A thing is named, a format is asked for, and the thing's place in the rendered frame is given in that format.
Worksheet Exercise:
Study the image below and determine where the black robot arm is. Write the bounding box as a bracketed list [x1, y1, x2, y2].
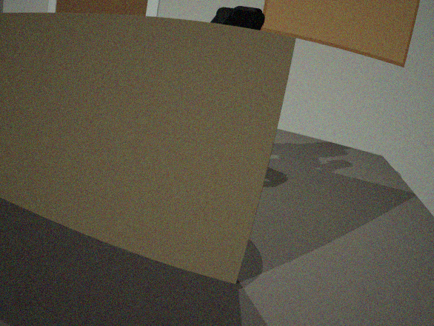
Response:
[211, 6, 265, 30]

